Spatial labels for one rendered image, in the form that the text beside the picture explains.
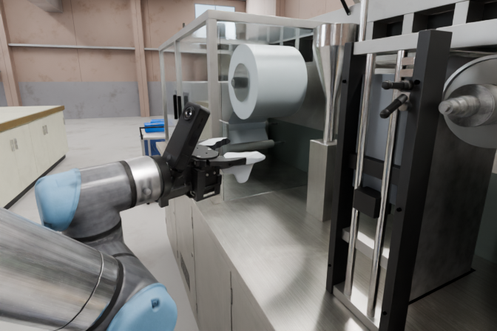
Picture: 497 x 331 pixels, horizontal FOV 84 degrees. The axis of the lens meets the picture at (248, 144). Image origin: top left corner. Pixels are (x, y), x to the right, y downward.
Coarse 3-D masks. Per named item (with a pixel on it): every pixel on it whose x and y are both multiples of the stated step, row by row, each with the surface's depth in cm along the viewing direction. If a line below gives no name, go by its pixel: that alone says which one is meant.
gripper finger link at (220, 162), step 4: (220, 156) 50; (208, 160) 48; (212, 160) 48; (216, 160) 48; (220, 160) 48; (224, 160) 48; (228, 160) 48; (232, 160) 48; (236, 160) 49; (240, 160) 50; (244, 160) 50; (212, 164) 47; (216, 164) 48; (220, 164) 48; (224, 164) 48; (228, 164) 48; (232, 164) 49; (236, 164) 50; (240, 164) 50; (244, 164) 51; (220, 168) 48; (224, 168) 48
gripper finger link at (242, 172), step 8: (232, 152) 52; (248, 152) 53; (256, 152) 53; (248, 160) 51; (256, 160) 52; (232, 168) 51; (240, 168) 52; (248, 168) 53; (240, 176) 53; (248, 176) 53
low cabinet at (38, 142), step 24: (0, 120) 300; (24, 120) 331; (48, 120) 412; (0, 144) 281; (24, 144) 333; (48, 144) 405; (0, 168) 278; (24, 168) 328; (48, 168) 415; (0, 192) 275; (24, 192) 337
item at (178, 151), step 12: (192, 108) 45; (204, 108) 46; (180, 120) 47; (192, 120) 45; (204, 120) 46; (180, 132) 46; (192, 132) 45; (168, 144) 47; (180, 144) 45; (192, 144) 46; (168, 156) 46; (180, 156) 45; (180, 168) 46
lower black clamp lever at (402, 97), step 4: (400, 96) 40; (404, 96) 40; (396, 100) 40; (400, 100) 40; (404, 100) 40; (392, 104) 40; (396, 104) 39; (400, 104) 40; (388, 108) 39; (392, 108) 39; (396, 108) 40; (380, 112) 40; (384, 112) 39; (388, 112) 39; (392, 112) 39; (380, 116) 40; (384, 116) 39; (388, 116) 39
